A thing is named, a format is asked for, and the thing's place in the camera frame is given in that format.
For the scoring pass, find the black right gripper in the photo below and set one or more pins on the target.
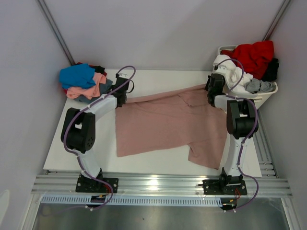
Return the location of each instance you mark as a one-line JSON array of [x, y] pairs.
[[206, 87]]

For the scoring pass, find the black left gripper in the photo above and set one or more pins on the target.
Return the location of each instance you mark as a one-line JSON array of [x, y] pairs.
[[112, 87]]

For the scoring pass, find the dusty pink graphic t-shirt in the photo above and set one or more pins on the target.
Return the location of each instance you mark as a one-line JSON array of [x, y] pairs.
[[173, 119]]

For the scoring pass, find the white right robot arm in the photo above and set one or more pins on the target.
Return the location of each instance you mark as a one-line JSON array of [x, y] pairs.
[[241, 124]]

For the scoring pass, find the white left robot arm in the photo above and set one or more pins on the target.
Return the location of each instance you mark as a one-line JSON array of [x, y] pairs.
[[79, 129]]

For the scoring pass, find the slate blue t-shirt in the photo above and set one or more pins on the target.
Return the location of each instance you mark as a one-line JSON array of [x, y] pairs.
[[103, 88]]

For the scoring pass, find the white t-shirt in basket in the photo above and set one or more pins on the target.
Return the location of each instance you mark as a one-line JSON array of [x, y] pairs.
[[236, 74]]

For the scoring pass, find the salmon pink t-shirt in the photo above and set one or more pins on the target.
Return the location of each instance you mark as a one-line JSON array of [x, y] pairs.
[[74, 92]]

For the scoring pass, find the black folded t-shirt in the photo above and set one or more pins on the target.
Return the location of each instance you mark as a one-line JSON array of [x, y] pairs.
[[99, 69]]

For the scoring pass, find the grey t-shirt in basket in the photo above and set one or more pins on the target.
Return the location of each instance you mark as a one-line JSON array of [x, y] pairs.
[[259, 86]]

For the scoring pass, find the red t-shirt in basket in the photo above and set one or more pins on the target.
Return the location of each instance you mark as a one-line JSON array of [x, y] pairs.
[[255, 58]]

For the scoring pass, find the white perforated laundry basket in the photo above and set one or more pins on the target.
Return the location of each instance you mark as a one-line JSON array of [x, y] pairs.
[[259, 98]]

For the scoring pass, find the black t-shirt in basket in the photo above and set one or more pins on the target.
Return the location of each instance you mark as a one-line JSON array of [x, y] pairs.
[[272, 70]]

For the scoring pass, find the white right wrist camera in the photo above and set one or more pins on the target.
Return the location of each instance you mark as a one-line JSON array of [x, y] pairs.
[[222, 70]]

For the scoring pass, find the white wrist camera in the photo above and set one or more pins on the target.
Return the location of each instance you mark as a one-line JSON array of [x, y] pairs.
[[122, 75], [222, 70]]

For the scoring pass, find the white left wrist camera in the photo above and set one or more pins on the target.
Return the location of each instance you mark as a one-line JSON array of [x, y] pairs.
[[122, 75]]

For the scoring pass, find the right side aluminium rail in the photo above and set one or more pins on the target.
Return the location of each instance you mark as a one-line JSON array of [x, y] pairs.
[[260, 161]]

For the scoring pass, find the aluminium mounting rail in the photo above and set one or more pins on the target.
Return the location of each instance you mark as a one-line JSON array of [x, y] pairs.
[[139, 184]]

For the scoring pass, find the right aluminium frame post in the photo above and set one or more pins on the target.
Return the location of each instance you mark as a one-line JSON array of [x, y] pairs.
[[277, 19]]

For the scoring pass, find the aluminium frame post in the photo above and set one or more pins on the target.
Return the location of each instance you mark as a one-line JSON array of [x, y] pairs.
[[277, 19], [55, 30]]

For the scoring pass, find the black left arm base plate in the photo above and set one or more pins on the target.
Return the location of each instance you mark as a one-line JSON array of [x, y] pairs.
[[87, 185]]

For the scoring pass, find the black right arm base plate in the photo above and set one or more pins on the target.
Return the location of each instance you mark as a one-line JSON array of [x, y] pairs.
[[217, 187]]

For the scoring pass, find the left aluminium frame post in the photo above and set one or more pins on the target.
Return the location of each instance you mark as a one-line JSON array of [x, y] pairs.
[[55, 30]]

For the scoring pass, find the white slotted cable duct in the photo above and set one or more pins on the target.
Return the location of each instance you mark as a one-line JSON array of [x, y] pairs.
[[133, 200]]

